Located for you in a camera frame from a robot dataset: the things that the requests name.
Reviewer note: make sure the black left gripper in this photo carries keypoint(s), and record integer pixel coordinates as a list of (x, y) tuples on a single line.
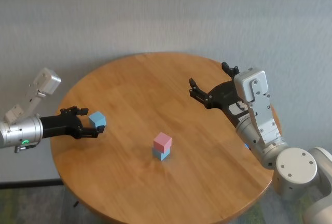
[(59, 126)]

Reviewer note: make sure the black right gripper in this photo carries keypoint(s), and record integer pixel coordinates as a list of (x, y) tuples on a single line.
[(224, 95)]

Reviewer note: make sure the blue cube building block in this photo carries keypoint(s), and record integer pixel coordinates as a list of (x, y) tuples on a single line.
[(162, 156), (98, 119)]

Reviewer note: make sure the pink cube building block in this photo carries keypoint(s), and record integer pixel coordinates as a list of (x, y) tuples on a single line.
[(162, 141)]

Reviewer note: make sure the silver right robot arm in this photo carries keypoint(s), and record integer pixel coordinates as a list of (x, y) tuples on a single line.
[(293, 172)]

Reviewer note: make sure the black table leg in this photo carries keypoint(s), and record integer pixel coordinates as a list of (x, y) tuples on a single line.
[(76, 204)]

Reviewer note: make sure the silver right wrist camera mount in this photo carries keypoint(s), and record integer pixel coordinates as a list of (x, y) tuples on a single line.
[(256, 99)]

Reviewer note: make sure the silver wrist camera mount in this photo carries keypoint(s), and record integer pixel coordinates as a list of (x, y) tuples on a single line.
[(41, 86), (256, 99)]

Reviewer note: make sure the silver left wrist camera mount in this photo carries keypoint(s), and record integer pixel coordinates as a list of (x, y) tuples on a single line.
[(41, 86)]

